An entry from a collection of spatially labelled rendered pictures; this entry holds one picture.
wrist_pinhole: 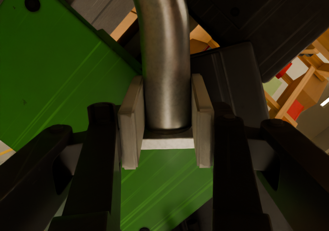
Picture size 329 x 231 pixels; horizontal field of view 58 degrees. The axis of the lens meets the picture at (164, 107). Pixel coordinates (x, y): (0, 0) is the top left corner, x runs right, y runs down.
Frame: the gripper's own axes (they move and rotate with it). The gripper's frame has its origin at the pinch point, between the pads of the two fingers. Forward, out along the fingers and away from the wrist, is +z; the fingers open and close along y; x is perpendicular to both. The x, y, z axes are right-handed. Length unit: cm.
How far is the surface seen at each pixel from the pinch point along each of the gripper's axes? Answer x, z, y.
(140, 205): -9.8, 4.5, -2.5
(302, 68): -187, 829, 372
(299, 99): -121, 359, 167
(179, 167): -6.2, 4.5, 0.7
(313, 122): -342, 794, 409
